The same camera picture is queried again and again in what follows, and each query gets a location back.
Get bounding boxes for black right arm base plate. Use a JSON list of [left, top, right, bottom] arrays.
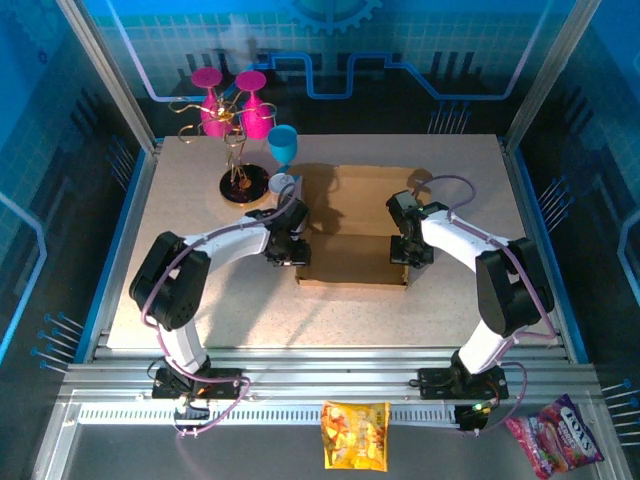
[[417, 367, 510, 401]]

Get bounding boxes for brown cardboard paper box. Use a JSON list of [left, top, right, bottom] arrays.
[[287, 163, 426, 292]]

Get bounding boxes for purple candy bag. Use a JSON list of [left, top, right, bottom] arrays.
[[504, 393, 605, 479]]

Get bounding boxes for white slotted cable duct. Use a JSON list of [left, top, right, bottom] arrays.
[[77, 402, 461, 427]]

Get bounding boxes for aluminium frame front rail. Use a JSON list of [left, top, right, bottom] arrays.
[[59, 347, 601, 401]]

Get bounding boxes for blue plastic goblet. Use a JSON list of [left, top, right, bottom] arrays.
[[267, 124, 300, 196]]

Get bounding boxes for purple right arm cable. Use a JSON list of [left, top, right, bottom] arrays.
[[412, 173, 559, 436]]

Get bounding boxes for aluminium frame post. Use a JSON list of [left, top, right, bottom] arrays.
[[54, 0, 161, 154], [504, 0, 604, 149]]

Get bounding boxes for gold wire glass rack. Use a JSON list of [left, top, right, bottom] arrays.
[[167, 94, 279, 206]]

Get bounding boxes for aluminium frame side rail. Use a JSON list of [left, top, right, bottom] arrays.
[[499, 137, 591, 364], [82, 142, 166, 364]]

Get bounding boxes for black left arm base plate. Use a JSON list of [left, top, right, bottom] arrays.
[[149, 367, 251, 401]]

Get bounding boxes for pink plastic goblet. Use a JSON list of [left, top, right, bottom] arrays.
[[191, 68, 234, 140], [234, 69, 269, 141]]

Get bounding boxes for black electronics module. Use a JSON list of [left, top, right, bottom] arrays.
[[454, 402, 490, 434]]

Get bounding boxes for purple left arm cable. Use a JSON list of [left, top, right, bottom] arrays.
[[141, 182, 299, 441]]

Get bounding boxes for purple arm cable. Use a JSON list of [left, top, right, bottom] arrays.
[[141, 182, 299, 441], [412, 173, 559, 436]]

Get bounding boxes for yellow snack bag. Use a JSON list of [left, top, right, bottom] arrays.
[[319, 399, 392, 472]]

